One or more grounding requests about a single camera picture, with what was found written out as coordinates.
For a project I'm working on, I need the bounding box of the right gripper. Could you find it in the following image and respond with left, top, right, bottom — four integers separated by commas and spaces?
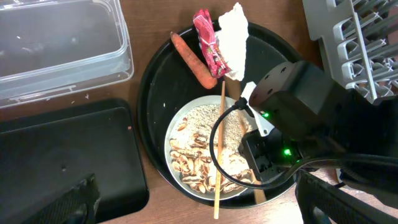
248, 60, 351, 171

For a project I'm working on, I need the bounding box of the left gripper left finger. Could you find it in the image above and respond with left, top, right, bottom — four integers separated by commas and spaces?
20, 173, 100, 224

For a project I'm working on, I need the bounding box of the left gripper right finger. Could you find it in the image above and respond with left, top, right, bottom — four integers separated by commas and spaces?
295, 171, 397, 224

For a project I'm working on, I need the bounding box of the wooden chopstick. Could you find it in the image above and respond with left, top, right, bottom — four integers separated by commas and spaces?
224, 77, 266, 204
213, 80, 226, 220

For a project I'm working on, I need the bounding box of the red snack wrapper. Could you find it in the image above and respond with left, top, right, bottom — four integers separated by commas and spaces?
193, 9, 231, 78

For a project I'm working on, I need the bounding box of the white tissue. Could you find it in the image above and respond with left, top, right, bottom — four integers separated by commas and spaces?
215, 2, 249, 81

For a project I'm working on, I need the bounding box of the orange carrot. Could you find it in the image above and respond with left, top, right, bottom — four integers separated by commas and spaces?
170, 32, 217, 90

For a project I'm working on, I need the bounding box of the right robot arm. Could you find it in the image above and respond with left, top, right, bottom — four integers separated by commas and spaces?
242, 61, 397, 207

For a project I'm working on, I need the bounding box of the grey dishwasher rack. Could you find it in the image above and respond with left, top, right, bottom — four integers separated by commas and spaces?
302, 0, 397, 102

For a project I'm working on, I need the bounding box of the black rectangular tray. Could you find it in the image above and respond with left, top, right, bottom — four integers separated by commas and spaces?
1, 99, 149, 223

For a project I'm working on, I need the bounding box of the grey plate with food scraps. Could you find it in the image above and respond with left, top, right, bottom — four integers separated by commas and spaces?
164, 95, 257, 200

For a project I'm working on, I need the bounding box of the clear plastic bin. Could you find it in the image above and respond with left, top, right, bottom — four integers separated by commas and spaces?
1, 0, 134, 108

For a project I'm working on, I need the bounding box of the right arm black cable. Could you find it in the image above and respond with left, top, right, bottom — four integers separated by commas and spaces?
208, 96, 398, 190

